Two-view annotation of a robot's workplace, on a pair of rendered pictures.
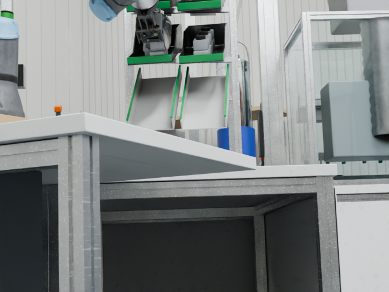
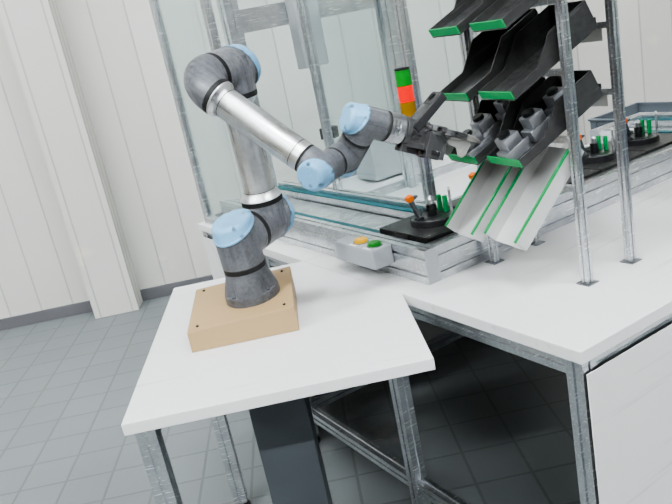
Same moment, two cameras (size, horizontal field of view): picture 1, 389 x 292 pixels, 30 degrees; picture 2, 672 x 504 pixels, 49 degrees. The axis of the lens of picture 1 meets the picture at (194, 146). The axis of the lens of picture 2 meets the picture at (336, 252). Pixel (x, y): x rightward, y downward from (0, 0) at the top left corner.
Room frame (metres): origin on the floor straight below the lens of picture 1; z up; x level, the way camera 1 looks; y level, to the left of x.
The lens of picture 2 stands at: (0.87, -1.38, 1.60)
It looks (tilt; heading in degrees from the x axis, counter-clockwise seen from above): 17 degrees down; 63
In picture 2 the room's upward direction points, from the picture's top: 11 degrees counter-clockwise
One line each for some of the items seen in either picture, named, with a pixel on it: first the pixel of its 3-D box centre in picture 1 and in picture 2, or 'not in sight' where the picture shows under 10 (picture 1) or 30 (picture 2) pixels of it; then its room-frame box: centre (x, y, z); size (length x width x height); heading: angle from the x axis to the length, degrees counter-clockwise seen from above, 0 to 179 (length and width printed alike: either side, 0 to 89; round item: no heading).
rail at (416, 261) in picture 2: not in sight; (346, 241); (1.95, 0.66, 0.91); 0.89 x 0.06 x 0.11; 93
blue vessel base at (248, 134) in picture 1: (237, 162); not in sight; (2.94, -0.17, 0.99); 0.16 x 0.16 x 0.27
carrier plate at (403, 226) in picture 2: not in sight; (434, 223); (2.12, 0.39, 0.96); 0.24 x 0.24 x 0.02; 3
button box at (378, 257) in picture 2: not in sight; (362, 251); (1.90, 0.46, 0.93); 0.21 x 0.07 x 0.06; 93
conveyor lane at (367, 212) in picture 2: not in sight; (384, 225); (2.13, 0.69, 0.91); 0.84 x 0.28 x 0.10; 93
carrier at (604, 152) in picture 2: not in sight; (594, 146); (2.86, 0.42, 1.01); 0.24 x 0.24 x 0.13; 3
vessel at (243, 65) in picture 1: (234, 84); not in sight; (2.94, -0.17, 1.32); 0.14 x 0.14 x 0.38
